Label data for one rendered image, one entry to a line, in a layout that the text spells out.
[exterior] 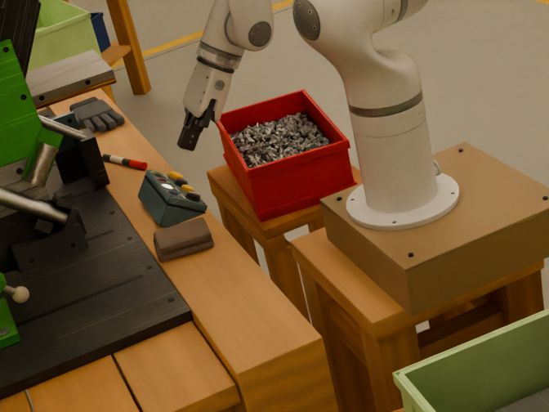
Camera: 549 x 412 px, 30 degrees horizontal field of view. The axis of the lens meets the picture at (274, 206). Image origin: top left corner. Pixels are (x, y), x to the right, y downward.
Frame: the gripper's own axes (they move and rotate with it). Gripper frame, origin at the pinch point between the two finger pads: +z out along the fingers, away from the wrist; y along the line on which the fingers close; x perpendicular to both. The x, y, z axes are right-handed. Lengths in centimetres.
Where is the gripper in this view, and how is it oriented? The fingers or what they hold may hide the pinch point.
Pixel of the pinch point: (188, 138)
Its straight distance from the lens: 198.4
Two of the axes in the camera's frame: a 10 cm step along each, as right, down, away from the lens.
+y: -3.9, -3.7, 8.4
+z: -3.6, 9.0, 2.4
